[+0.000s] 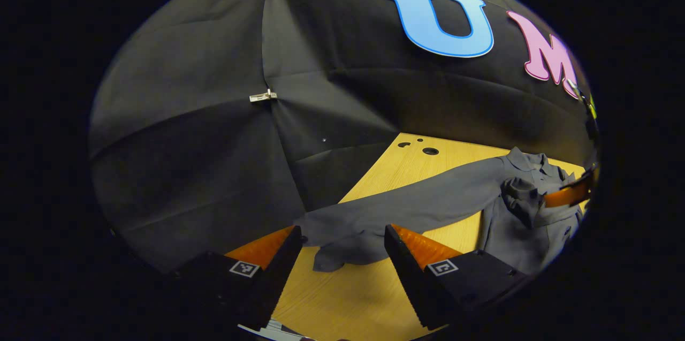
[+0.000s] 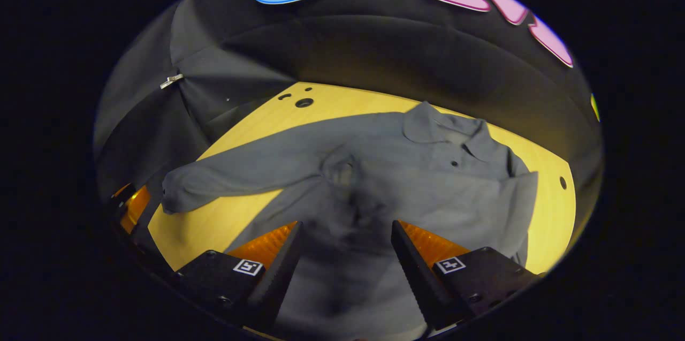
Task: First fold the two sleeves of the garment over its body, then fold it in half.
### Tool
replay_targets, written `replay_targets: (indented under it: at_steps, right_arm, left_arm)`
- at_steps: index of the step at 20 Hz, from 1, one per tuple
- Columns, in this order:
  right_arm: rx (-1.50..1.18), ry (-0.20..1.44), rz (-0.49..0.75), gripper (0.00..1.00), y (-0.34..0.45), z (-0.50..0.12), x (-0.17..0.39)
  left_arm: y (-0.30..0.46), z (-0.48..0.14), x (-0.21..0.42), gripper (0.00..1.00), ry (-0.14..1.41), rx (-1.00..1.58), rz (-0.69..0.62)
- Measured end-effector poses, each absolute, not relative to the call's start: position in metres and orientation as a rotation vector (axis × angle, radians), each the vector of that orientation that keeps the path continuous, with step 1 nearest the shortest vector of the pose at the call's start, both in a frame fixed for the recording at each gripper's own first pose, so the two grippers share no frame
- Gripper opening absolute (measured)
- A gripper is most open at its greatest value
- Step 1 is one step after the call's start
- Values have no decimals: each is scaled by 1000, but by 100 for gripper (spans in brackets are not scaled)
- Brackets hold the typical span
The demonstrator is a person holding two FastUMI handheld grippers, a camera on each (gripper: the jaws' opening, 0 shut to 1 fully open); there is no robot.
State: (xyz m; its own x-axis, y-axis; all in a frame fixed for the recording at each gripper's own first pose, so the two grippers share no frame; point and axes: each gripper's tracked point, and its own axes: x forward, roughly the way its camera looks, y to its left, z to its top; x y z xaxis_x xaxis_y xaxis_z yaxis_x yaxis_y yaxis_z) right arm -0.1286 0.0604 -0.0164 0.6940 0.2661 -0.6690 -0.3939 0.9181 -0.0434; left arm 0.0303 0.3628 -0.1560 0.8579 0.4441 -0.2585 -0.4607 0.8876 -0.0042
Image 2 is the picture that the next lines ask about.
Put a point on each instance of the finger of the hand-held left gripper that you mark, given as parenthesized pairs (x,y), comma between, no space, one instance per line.
(122,190)
(136,207)

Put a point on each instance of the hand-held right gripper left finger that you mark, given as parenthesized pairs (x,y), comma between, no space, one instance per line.
(278,282)

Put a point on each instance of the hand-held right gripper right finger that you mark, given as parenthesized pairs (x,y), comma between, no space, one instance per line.
(417,282)

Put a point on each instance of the grey long-sleeved collared shirt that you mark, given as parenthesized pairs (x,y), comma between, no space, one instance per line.
(417,169)

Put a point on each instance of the silver metal clip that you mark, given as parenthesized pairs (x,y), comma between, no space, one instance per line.
(171,80)

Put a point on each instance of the black backdrop cloth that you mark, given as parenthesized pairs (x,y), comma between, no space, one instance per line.
(401,46)

